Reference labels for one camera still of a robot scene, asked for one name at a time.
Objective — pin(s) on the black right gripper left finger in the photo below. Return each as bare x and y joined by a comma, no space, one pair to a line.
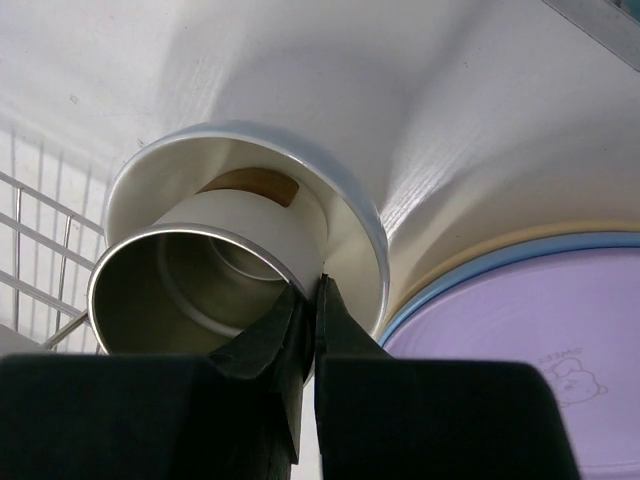
234,413

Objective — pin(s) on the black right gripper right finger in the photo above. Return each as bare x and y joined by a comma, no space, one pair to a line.
379,417

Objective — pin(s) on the white cup with wood patches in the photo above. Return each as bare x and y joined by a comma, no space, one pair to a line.
210,267

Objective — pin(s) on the white ceramic bowl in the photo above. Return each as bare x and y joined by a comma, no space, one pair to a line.
175,166

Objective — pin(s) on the purple plastic plate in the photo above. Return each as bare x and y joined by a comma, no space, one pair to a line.
574,316

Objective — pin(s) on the blue plastic plate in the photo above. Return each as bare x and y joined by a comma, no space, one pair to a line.
501,257

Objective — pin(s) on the metal wire dish rack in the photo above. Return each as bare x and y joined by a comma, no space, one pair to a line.
51,237

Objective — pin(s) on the aluminium table edge rail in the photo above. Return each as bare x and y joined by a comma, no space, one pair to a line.
610,27

